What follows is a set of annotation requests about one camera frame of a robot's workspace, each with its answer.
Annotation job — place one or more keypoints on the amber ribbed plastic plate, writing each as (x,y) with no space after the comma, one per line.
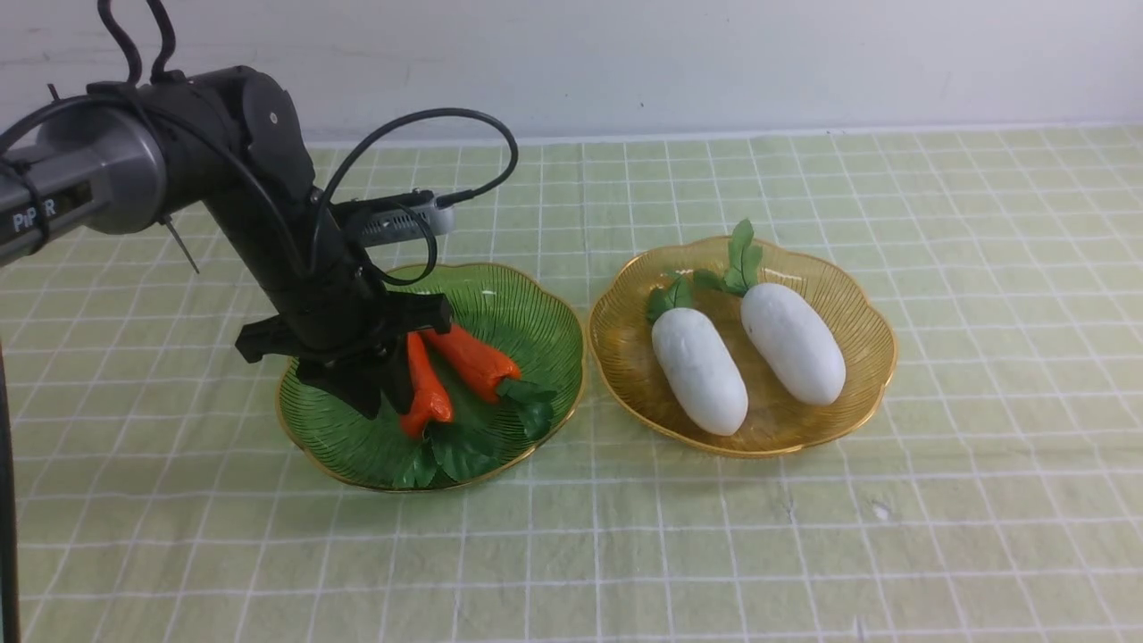
(620,336)

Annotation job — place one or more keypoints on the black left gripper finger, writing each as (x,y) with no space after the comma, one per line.
(353,379)
(396,380)

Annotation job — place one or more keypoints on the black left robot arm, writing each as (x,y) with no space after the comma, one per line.
(120,158)

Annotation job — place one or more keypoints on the green ribbed plastic plate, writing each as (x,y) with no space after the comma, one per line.
(498,305)

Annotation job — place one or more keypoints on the green checkered tablecloth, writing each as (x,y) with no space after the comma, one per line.
(994,498)

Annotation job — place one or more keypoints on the orange toy carrot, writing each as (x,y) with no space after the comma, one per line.
(495,378)
(439,443)

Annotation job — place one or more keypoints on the white toy radish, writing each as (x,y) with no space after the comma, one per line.
(785,330)
(695,360)

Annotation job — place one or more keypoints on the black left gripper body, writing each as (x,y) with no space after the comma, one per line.
(344,314)

